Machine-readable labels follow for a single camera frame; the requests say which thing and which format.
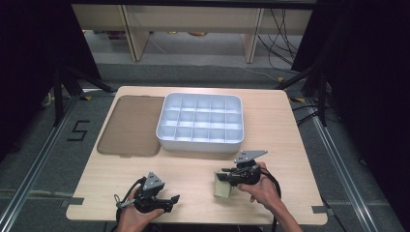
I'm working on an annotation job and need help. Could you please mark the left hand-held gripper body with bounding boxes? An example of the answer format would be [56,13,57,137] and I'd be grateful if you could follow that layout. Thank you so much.
[115,171,175,215]

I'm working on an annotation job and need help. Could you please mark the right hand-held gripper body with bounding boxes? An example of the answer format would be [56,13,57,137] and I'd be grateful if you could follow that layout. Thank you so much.
[225,149,269,187]

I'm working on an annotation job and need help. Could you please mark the olive green ankle sock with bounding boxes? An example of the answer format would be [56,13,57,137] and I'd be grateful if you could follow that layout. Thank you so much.
[213,178,234,199]

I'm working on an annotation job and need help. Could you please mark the person's right hand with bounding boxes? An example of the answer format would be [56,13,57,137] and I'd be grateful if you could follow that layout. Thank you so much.
[236,161,282,211]

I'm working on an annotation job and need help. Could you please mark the person's left hand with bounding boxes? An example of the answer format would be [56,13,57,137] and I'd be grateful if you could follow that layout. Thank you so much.
[115,196,166,232]

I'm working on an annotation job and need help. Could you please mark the white divided storage box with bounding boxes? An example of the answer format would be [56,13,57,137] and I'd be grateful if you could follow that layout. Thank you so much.
[156,92,245,154]

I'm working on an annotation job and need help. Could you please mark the translucent brown plastic lid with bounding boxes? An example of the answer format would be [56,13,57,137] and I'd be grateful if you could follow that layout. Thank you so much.
[97,95,166,159]

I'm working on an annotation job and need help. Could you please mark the black metal stand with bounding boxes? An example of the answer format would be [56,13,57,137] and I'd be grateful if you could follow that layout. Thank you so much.
[52,64,118,128]
[273,63,331,128]

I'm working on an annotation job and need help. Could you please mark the light wooden cabinet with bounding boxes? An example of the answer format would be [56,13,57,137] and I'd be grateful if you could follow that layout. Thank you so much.
[71,3,313,64]

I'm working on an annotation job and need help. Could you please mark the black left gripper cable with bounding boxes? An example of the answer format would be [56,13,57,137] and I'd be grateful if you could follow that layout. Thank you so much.
[113,176,147,232]

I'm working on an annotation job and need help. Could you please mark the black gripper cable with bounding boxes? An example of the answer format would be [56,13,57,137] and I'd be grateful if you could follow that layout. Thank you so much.
[259,167,283,232]
[113,176,147,232]

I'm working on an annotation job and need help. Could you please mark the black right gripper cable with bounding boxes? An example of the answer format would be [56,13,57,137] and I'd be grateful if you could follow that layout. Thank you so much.
[259,167,283,232]

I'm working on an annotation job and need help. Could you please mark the black floor cables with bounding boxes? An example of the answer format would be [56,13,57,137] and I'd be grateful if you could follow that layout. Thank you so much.
[291,103,325,128]

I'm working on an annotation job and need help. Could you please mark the aluminium floor rail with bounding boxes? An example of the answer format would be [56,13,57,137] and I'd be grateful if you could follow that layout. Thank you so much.
[305,98,385,232]
[0,96,81,231]

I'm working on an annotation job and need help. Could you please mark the white floor cable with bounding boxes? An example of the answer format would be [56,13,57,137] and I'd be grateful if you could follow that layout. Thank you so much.
[192,63,282,83]

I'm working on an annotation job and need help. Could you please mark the bundle of black cables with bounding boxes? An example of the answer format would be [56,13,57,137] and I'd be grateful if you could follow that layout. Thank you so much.
[256,9,302,71]

